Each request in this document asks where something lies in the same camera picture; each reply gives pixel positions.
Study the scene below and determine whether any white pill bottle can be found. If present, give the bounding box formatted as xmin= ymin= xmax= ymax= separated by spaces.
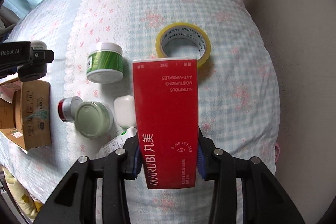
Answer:
xmin=95 ymin=127 xmax=138 ymax=159

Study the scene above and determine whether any yellow adhesive tape roll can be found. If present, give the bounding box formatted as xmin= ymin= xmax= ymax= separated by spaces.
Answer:
xmin=155 ymin=22 xmax=211 ymax=68

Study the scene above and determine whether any yellow floral cloth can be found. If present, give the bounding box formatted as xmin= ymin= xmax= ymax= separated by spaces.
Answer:
xmin=2 ymin=167 xmax=43 ymax=221

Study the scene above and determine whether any pale green lid jar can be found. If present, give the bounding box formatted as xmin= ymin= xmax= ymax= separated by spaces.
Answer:
xmin=75 ymin=101 xmax=114 ymax=139

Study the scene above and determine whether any red Marubi cosmetics box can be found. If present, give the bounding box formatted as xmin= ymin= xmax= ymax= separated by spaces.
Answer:
xmin=132 ymin=58 xmax=199 ymax=189

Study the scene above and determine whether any brown cardboard box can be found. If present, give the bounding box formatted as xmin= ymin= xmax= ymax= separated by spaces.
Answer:
xmin=1 ymin=78 xmax=51 ymax=151

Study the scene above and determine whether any green label white jar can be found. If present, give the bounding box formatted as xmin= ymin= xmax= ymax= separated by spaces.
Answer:
xmin=86 ymin=42 xmax=123 ymax=84

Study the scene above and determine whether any red silver small jar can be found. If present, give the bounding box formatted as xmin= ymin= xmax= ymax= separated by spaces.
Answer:
xmin=58 ymin=96 xmax=83 ymax=123

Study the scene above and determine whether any white earbuds case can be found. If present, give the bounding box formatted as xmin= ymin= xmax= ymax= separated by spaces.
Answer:
xmin=113 ymin=95 xmax=137 ymax=128

